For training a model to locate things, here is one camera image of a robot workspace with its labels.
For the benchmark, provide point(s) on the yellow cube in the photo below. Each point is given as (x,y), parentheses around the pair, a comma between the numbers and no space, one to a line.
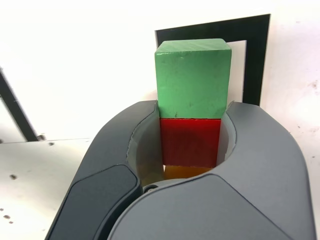
(185,172)

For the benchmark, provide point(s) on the green cube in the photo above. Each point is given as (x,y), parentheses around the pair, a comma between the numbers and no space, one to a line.
(192,80)

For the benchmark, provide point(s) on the black tape strip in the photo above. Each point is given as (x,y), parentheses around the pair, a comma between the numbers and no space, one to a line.
(18,112)

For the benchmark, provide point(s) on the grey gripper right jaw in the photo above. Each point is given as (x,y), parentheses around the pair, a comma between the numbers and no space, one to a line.
(250,175)

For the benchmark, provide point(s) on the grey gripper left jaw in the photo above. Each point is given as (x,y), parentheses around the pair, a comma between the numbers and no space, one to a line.
(105,160)

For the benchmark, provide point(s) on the black tape square outline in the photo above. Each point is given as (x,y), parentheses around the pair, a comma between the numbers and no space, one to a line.
(256,62)

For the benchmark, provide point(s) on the red cube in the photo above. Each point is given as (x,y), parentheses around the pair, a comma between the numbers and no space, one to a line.
(190,142)

